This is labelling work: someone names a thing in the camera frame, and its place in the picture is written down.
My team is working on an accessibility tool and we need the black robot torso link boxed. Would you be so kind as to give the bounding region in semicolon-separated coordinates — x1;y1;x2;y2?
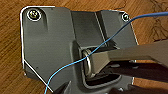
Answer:
81;39;168;81

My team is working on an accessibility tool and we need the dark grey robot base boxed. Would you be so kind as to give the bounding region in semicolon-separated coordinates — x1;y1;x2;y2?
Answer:
19;5;138;93

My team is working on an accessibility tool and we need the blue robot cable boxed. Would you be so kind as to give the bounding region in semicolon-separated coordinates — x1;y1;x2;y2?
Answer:
43;11;168;94

